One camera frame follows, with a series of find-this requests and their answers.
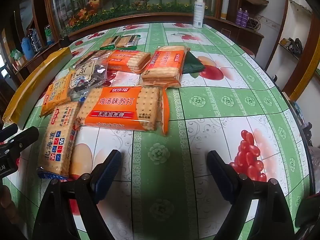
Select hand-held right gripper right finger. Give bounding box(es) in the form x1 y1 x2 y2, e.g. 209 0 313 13
206 150 295 240

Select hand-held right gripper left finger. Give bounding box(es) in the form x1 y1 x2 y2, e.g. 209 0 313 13
32 149 122 240

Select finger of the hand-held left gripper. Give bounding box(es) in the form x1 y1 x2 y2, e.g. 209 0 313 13
0 126 40 156
0 124 19 138

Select blue label cracker packet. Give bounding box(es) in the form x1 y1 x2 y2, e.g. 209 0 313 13
37 102 81 180

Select yellow cardboard box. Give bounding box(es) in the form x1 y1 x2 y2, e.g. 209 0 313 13
2 47 73 130

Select yellow-orange cracker packet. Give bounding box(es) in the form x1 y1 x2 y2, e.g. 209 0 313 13
40 74 75 117

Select large orange cracker packet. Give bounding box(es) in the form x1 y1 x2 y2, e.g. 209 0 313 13
75 86 170 137

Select clear bag of dark snacks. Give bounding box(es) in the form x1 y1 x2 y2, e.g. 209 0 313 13
69 64 108 101

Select dark green packet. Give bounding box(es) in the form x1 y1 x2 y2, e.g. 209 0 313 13
182 51 206 75

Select person's left hand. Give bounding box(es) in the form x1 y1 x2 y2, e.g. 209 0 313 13
0 187 18 227

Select green fruit print tablecloth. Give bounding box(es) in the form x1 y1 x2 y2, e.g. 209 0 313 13
5 22 313 240

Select green and white bag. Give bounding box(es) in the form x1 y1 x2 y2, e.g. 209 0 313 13
10 49 24 62

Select wooden side cabinet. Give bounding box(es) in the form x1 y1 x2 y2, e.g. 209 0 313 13
11 40 64 80

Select blue thermos jug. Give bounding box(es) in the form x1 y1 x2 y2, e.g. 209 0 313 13
21 37 34 60

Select clear water jug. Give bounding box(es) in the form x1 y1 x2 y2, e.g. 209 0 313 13
30 29 42 51

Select green label bottle pack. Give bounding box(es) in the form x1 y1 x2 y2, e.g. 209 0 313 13
44 26 55 43

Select dark shoes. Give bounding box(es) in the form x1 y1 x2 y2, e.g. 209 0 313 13
279 37 303 56

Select white spray bottle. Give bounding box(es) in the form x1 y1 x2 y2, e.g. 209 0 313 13
192 0 206 29

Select flower painted glass panel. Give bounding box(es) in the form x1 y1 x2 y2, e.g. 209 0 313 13
45 0 223 35

